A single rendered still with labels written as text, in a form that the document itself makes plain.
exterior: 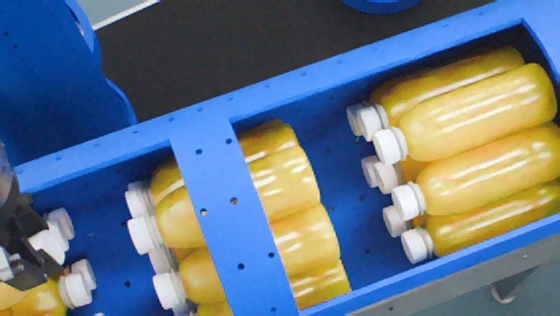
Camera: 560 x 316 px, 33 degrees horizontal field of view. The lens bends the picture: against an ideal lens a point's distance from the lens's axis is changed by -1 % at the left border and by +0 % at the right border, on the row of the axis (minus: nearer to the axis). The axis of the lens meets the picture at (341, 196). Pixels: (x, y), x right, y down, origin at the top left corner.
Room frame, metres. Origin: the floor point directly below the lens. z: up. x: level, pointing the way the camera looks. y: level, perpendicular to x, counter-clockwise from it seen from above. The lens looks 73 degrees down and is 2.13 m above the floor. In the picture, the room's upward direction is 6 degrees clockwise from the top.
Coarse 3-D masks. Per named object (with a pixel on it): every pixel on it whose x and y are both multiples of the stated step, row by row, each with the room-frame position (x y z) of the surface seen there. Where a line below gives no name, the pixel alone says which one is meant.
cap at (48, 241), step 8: (40, 232) 0.20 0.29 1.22; (48, 232) 0.20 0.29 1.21; (32, 240) 0.19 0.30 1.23; (40, 240) 0.19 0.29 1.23; (48, 240) 0.19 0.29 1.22; (56, 240) 0.20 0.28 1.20; (40, 248) 0.18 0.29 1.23; (48, 248) 0.19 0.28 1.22; (56, 248) 0.19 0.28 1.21; (56, 256) 0.18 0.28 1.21; (64, 256) 0.18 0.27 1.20
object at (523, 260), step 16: (512, 256) 0.31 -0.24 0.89; (528, 256) 0.32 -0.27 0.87; (544, 256) 0.32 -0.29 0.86; (480, 272) 0.29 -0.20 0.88; (496, 272) 0.29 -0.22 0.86; (512, 272) 0.30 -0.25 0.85; (432, 288) 0.25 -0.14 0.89; (448, 288) 0.26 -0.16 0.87; (464, 288) 0.27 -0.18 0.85; (384, 304) 0.23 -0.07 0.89; (400, 304) 0.23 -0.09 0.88; (416, 304) 0.24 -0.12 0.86; (432, 304) 0.24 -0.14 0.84
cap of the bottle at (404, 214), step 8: (392, 192) 0.31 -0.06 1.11; (400, 192) 0.31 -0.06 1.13; (408, 192) 0.31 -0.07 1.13; (400, 200) 0.30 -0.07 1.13; (408, 200) 0.30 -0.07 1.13; (400, 208) 0.29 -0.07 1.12; (408, 208) 0.29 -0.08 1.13; (416, 208) 0.30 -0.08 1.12; (400, 216) 0.29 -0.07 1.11; (408, 216) 0.29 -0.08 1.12
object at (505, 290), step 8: (544, 264) 0.42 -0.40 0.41; (552, 264) 0.43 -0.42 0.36; (520, 272) 0.43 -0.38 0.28; (528, 272) 0.42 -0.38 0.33; (536, 272) 0.42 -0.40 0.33; (504, 280) 0.44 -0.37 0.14; (512, 280) 0.43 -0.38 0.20; (520, 280) 0.42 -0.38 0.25; (528, 280) 0.42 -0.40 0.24; (496, 288) 0.44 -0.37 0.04; (504, 288) 0.43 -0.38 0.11; (512, 288) 0.42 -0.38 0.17; (520, 288) 0.43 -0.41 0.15; (496, 296) 0.43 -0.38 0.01; (504, 296) 0.42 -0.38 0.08; (512, 296) 0.43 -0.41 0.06
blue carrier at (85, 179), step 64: (512, 0) 0.54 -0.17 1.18; (320, 64) 0.44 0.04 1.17; (384, 64) 0.43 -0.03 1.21; (128, 128) 0.34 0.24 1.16; (192, 128) 0.33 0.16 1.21; (320, 128) 0.42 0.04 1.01; (64, 192) 0.29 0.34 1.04; (192, 192) 0.26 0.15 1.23; (256, 192) 0.26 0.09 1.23; (320, 192) 0.35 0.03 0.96; (128, 256) 0.24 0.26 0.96; (256, 256) 0.20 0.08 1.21; (384, 256) 0.27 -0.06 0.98; (448, 256) 0.24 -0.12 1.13
